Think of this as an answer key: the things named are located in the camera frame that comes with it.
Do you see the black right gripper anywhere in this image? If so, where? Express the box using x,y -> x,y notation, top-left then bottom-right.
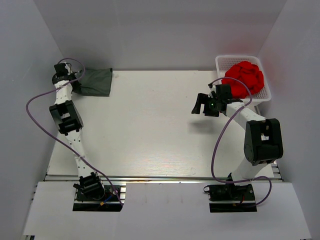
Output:
192,93 -> 222,117

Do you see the dark grey t shirt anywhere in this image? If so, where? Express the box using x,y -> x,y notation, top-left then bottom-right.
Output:
72,68 -> 113,97

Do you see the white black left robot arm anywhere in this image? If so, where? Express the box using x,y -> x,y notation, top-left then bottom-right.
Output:
49,62 -> 106,200

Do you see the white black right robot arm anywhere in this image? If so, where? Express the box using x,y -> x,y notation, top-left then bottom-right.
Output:
191,84 -> 284,200

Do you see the white perforated plastic basket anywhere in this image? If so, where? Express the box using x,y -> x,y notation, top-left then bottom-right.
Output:
215,55 -> 272,106

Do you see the red crumpled t shirt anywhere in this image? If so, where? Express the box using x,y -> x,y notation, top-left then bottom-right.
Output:
221,61 -> 265,99

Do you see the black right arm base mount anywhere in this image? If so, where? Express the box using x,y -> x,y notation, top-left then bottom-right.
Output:
203,184 -> 257,213

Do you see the aluminium front table rail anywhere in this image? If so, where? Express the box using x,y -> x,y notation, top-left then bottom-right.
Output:
44,175 -> 283,185

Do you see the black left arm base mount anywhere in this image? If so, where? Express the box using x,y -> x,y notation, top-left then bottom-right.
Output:
72,185 -> 126,212

